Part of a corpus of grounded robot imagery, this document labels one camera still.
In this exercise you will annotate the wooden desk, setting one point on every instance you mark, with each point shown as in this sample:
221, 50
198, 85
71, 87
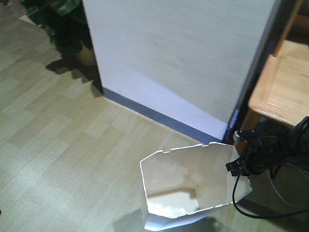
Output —
282, 89

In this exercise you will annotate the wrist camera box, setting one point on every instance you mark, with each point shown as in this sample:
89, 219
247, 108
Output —
244, 135

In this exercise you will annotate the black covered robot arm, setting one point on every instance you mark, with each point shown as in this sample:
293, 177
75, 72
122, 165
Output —
295, 142

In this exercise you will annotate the white plastic trash bin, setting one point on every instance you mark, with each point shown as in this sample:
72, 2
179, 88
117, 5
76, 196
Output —
186, 184

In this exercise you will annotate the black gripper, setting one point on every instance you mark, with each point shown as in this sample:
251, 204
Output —
257, 157

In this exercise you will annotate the green potted plant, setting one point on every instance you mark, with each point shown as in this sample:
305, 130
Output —
66, 25

